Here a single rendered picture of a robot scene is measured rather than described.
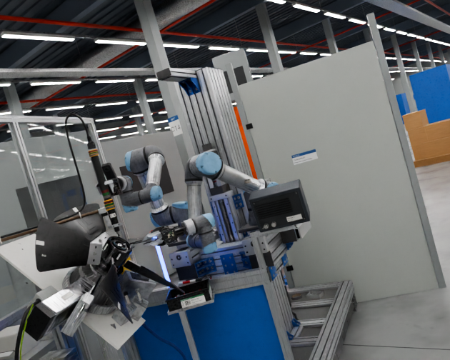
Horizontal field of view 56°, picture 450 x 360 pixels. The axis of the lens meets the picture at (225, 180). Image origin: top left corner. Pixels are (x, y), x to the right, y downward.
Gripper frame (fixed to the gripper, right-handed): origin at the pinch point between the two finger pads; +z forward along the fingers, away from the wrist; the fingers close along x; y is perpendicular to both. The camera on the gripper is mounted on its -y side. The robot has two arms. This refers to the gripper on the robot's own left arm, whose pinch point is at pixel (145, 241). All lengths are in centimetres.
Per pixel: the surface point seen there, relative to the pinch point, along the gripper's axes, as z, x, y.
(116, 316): 23.3, 23.6, 16.0
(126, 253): 12.2, -2.6, 18.9
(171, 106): -229, -89, -646
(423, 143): -748, 127, -521
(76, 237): 29.2, -15.6, 17.2
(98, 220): 17.6, -16.3, -3.7
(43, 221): 39, -26, 19
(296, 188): -71, -7, 29
